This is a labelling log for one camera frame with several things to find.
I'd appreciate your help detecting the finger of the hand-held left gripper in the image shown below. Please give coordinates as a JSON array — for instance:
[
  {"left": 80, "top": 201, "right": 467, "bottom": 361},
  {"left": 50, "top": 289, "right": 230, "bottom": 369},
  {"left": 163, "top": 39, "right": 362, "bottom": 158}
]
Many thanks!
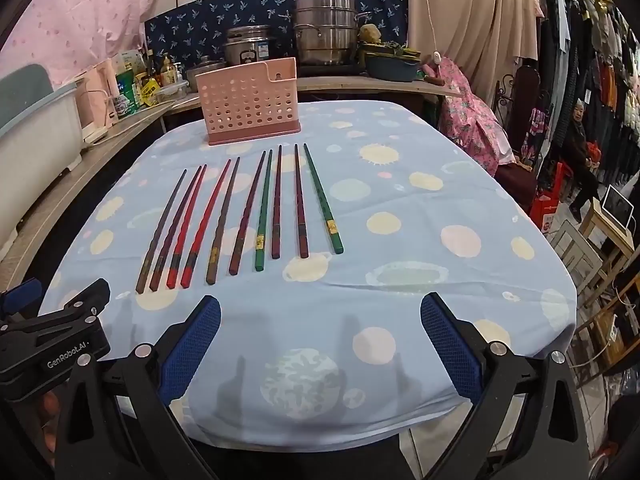
[
  {"left": 52, "top": 278, "right": 112, "bottom": 325},
  {"left": 0, "top": 278, "right": 44, "bottom": 324}
]

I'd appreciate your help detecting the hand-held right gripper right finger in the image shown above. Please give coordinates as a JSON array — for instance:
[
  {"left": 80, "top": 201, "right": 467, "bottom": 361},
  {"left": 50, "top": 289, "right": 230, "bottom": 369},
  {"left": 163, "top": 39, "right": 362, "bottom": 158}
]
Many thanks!
[{"left": 419, "top": 292, "right": 596, "bottom": 480}]

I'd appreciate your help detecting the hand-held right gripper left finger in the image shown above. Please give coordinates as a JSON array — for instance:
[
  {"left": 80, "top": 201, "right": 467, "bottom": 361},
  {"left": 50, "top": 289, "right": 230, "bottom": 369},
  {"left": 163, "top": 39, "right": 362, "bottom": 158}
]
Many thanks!
[{"left": 50, "top": 295, "right": 223, "bottom": 480}]

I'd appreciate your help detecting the dark brown chopstick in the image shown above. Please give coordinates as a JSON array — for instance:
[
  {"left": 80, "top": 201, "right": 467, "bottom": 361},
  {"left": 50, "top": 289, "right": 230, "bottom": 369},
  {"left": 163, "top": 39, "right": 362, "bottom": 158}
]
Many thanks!
[
  {"left": 149, "top": 165, "right": 203, "bottom": 292},
  {"left": 135, "top": 169, "right": 188, "bottom": 295}
]

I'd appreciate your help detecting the red black-banded chopstick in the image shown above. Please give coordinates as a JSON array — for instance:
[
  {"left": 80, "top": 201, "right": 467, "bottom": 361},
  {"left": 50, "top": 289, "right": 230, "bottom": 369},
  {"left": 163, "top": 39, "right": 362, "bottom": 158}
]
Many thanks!
[
  {"left": 166, "top": 164, "right": 208, "bottom": 290},
  {"left": 180, "top": 159, "right": 232, "bottom": 290}
]

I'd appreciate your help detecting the maroon chopstick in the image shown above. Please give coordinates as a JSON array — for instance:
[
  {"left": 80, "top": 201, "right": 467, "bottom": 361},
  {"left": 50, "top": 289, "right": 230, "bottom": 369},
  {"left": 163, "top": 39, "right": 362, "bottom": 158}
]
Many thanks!
[
  {"left": 271, "top": 144, "right": 283, "bottom": 261},
  {"left": 228, "top": 150, "right": 266, "bottom": 276},
  {"left": 294, "top": 144, "right": 310, "bottom": 260}
]

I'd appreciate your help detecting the green chopstick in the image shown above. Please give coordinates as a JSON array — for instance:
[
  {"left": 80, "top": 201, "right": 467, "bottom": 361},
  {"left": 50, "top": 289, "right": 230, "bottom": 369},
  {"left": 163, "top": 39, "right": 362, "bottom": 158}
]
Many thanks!
[
  {"left": 254, "top": 149, "right": 273, "bottom": 272},
  {"left": 303, "top": 143, "right": 345, "bottom": 255}
]

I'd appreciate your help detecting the pink perforated utensil holder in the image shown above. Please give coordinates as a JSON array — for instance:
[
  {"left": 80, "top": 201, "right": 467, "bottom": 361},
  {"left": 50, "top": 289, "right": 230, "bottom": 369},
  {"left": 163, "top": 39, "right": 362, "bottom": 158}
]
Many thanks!
[{"left": 195, "top": 57, "right": 303, "bottom": 147}]

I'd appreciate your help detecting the person's left hand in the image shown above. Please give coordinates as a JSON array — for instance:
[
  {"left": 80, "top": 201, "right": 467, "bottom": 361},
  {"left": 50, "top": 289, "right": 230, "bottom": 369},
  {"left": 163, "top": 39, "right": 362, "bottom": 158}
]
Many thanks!
[{"left": 31, "top": 391, "right": 65, "bottom": 461}]

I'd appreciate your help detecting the white plastic tub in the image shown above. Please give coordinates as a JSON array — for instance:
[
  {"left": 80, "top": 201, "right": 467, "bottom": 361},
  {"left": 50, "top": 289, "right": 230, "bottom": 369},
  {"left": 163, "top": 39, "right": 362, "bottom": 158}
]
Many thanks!
[{"left": 0, "top": 77, "right": 84, "bottom": 249}]

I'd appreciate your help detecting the blue planet print tablecloth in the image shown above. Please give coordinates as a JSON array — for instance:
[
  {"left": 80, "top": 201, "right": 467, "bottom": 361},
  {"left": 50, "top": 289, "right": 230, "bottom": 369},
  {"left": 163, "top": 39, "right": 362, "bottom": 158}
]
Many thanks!
[{"left": 37, "top": 100, "right": 579, "bottom": 454}]

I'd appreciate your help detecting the white wooden stool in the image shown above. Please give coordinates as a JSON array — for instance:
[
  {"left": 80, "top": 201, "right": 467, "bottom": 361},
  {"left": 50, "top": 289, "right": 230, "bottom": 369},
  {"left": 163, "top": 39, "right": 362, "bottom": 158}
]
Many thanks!
[{"left": 546, "top": 219, "right": 604, "bottom": 292}]

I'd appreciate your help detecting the red plastic stool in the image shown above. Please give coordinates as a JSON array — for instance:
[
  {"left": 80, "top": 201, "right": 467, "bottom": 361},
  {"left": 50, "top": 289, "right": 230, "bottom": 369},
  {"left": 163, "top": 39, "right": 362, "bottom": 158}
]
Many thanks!
[{"left": 529, "top": 162, "right": 577, "bottom": 234}]

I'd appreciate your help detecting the small wooden table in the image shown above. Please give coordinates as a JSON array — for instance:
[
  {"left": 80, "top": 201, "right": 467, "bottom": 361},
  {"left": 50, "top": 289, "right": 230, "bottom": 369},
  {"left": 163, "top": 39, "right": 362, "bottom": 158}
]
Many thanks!
[{"left": 581, "top": 197, "right": 637, "bottom": 282}]

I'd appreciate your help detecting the grey-blue plastic lid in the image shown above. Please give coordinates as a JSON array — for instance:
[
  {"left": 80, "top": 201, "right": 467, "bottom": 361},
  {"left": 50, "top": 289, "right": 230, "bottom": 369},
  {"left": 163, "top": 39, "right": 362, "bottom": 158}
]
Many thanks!
[{"left": 0, "top": 63, "right": 52, "bottom": 127}]

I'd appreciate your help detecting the pink electric kettle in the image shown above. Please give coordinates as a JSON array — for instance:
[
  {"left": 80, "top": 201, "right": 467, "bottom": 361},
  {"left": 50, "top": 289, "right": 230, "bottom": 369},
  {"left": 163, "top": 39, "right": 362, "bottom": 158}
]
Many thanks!
[{"left": 74, "top": 59, "right": 119, "bottom": 137}]

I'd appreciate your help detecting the green tin can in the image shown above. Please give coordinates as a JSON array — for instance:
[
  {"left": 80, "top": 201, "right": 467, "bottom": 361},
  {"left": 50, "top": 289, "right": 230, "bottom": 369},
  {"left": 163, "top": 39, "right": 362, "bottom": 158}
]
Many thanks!
[{"left": 115, "top": 70, "right": 141, "bottom": 117}]

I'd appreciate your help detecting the yellow label jar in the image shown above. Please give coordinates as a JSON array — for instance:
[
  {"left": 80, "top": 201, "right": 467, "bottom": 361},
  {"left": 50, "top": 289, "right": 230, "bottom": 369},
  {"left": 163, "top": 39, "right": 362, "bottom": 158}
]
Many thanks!
[{"left": 137, "top": 77, "right": 161, "bottom": 107}]

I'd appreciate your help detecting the white tablet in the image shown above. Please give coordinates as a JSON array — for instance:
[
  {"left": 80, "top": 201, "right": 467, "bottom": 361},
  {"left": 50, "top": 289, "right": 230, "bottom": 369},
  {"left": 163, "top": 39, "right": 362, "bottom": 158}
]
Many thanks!
[{"left": 599, "top": 184, "right": 637, "bottom": 222}]

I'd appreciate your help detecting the glass food container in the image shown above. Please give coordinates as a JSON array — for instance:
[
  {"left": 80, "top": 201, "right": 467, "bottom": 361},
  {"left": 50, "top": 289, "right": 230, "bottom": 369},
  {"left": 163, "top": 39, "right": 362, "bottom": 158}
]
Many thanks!
[{"left": 154, "top": 82, "right": 189, "bottom": 104}]

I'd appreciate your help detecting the pink floral garment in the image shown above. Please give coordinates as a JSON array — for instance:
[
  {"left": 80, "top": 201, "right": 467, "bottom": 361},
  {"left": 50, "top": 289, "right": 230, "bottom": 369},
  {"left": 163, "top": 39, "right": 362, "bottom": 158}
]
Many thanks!
[{"left": 436, "top": 57, "right": 514, "bottom": 177}]

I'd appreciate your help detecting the white carton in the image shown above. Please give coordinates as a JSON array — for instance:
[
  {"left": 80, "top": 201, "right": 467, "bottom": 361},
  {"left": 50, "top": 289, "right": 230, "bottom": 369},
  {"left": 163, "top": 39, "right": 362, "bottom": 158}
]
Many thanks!
[{"left": 110, "top": 52, "right": 139, "bottom": 77}]

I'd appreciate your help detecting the amber bottle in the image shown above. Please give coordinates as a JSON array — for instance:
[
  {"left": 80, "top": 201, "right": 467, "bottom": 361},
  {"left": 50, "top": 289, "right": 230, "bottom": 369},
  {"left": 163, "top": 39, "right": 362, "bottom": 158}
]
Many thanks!
[{"left": 159, "top": 52, "right": 177, "bottom": 87}]

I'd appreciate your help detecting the small lidded metal pot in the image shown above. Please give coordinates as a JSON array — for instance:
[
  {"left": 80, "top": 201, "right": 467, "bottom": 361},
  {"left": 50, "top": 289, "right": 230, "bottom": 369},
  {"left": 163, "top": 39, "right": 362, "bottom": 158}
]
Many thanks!
[{"left": 185, "top": 55, "right": 226, "bottom": 93}]

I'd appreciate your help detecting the blue basin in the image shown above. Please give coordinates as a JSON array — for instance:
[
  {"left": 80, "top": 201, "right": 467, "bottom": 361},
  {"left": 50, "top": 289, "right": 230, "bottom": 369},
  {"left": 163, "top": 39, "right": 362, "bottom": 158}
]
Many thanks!
[{"left": 362, "top": 52, "right": 422, "bottom": 84}]

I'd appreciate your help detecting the pink floral curtain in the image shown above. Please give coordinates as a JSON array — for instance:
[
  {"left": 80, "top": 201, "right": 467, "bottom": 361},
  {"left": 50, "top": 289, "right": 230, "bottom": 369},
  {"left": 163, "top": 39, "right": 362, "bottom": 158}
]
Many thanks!
[{"left": 9, "top": 0, "right": 174, "bottom": 87}]

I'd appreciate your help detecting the silver rice cooker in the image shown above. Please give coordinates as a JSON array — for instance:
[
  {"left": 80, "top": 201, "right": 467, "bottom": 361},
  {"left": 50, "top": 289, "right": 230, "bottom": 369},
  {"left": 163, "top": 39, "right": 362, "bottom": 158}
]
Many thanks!
[{"left": 222, "top": 24, "right": 274, "bottom": 67}]

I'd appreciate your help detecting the navy floral cloth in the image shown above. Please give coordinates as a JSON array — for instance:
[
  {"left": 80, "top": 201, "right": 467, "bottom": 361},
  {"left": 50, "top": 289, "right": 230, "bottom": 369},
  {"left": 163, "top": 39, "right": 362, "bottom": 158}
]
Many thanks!
[{"left": 144, "top": 0, "right": 409, "bottom": 70}]

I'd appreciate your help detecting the beige curtain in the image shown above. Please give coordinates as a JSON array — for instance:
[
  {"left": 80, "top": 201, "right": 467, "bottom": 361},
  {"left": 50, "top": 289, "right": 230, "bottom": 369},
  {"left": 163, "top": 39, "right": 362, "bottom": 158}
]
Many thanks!
[{"left": 404, "top": 0, "right": 545, "bottom": 107}]

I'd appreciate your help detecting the stainless steel steamer pot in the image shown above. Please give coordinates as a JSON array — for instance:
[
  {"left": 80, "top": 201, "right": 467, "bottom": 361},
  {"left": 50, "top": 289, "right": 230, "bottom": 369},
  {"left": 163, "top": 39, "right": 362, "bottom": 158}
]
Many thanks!
[{"left": 292, "top": 0, "right": 370, "bottom": 67}]

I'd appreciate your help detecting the row of hanging clothes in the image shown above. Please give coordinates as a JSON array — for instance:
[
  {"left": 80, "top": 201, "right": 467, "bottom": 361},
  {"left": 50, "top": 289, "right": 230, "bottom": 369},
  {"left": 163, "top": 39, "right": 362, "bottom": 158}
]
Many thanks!
[{"left": 529, "top": 0, "right": 640, "bottom": 142}]

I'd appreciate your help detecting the white pull cord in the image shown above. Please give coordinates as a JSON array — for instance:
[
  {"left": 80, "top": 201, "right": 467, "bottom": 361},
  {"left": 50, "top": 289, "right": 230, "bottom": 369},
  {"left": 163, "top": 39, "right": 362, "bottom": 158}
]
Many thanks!
[{"left": 416, "top": 0, "right": 444, "bottom": 67}]

